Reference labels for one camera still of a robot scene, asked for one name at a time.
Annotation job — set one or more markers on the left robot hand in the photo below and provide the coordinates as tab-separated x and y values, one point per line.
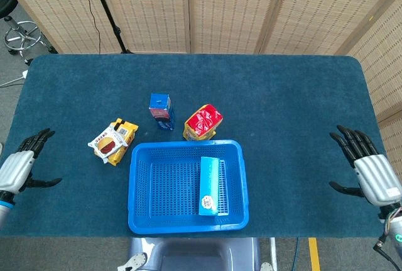
15	170

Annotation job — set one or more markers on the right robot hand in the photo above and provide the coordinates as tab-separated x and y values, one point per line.
380	180

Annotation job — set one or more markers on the yellow cracker packet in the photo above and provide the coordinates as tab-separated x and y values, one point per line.
117	158

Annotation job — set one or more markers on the dark blue carton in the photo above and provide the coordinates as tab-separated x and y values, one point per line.
160	101

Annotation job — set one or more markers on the light blue cookie box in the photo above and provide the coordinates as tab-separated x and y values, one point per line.
208	183

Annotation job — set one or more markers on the yellow red Lipo bag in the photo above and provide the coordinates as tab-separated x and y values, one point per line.
204	120

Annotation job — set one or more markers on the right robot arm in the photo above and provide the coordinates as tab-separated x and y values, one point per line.
395	233

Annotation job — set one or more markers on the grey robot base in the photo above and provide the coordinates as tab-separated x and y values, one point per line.
194	255

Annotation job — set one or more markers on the blue perforated plastic basket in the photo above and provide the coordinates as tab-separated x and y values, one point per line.
176	224

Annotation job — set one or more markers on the white power strip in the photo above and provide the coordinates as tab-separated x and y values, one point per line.
24	74

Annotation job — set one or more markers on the white table leg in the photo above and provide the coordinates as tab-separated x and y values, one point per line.
274	252

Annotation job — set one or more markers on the teal carpet table mat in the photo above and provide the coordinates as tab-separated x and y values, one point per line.
251	95

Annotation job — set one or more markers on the black stool chrome base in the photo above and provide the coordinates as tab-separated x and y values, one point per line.
6	0

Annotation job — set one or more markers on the black tripod stand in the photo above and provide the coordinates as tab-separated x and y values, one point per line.
108	13

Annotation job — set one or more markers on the bamboo folding screen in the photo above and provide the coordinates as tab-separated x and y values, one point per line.
235	10

